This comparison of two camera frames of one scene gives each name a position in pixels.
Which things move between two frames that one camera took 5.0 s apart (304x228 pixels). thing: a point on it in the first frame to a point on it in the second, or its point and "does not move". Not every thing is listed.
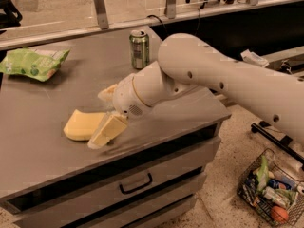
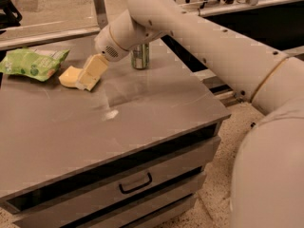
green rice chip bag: [28, 63] does not move
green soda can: [140, 49] does not move
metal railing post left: [101, 8] does not move
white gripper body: [125, 96] to [105, 44]
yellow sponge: [84, 125] to [69, 76]
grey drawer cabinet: [146, 176] does not move
